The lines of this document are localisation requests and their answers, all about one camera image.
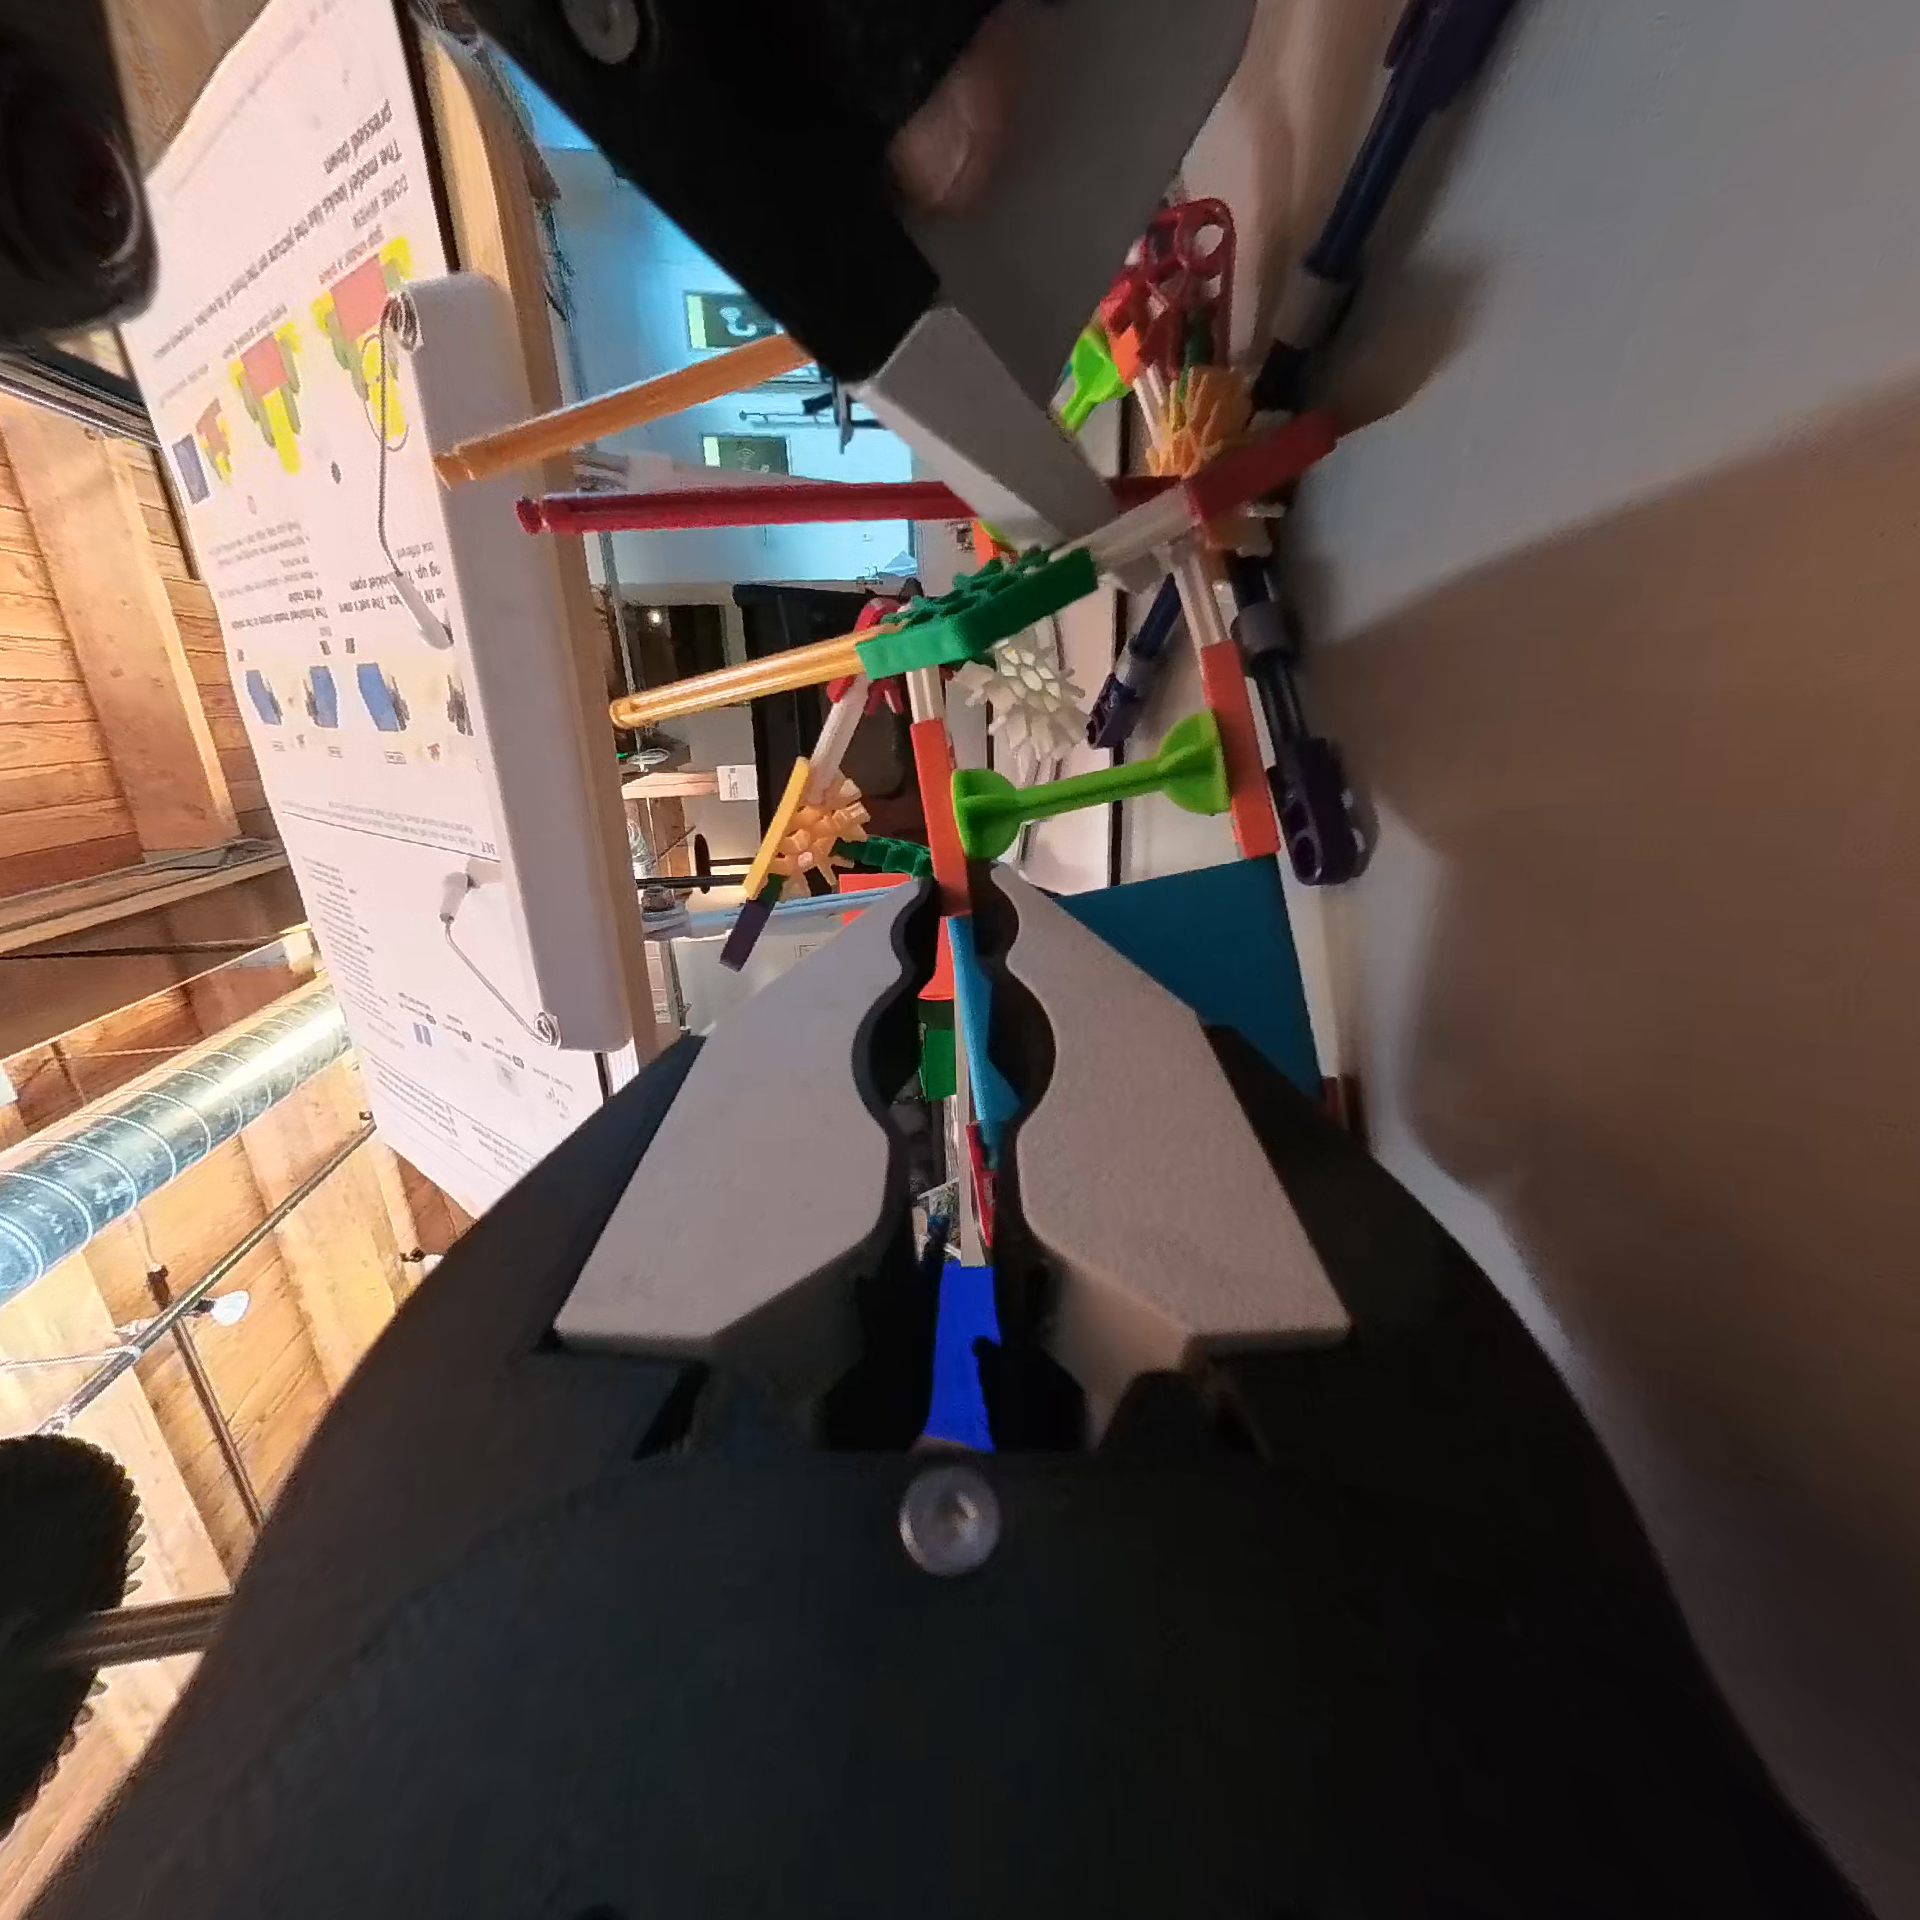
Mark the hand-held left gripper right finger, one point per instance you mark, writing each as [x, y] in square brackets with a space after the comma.
[1184, 1185]

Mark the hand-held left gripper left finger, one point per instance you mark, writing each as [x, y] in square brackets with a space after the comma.
[734, 1185]

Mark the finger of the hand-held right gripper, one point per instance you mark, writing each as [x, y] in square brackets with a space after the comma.
[1095, 149]
[975, 422]

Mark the blue panel toy seat assembly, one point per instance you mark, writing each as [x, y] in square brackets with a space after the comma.
[1184, 962]

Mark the colourful toy wheel model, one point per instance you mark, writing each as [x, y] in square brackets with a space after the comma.
[722, 510]

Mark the white toy rod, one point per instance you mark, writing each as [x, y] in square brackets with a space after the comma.
[1202, 599]
[927, 694]

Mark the person's right hand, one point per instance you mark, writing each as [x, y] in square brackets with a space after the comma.
[962, 143]

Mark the green exit sign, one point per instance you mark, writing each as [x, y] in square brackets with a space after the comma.
[728, 322]
[746, 454]

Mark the white document stand with sheet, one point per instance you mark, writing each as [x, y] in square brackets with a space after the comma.
[301, 599]

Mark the dark round object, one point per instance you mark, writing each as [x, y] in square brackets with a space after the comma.
[61, 149]

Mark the black round brush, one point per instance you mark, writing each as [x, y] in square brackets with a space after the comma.
[61, 1622]

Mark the silver duct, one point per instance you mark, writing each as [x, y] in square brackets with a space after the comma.
[150, 1141]

